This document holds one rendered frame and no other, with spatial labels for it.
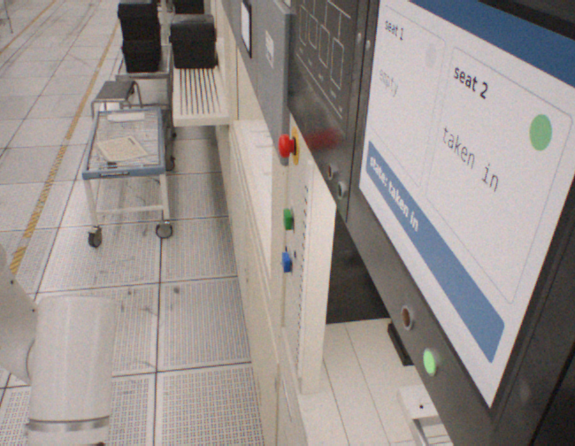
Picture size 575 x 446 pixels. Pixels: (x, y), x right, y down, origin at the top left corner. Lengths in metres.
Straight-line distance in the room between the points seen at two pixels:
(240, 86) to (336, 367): 1.48
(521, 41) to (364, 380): 0.94
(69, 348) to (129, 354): 1.85
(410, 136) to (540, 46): 0.16
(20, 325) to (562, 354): 0.59
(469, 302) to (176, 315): 2.30
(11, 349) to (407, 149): 0.51
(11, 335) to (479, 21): 0.59
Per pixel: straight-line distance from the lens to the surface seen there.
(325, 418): 1.09
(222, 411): 2.20
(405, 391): 1.12
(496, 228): 0.32
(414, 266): 0.43
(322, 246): 0.88
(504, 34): 0.32
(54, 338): 0.62
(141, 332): 2.55
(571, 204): 0.27
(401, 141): 0.45
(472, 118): 0.34
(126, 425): 2.22
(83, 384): 0.62
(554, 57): 0.28
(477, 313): 0.35
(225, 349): 2.42
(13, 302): 0.70
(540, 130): 0.29
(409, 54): 0.43
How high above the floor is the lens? 1.73
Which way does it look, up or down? 33 degrees down
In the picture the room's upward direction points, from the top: 2 degrees clockwise
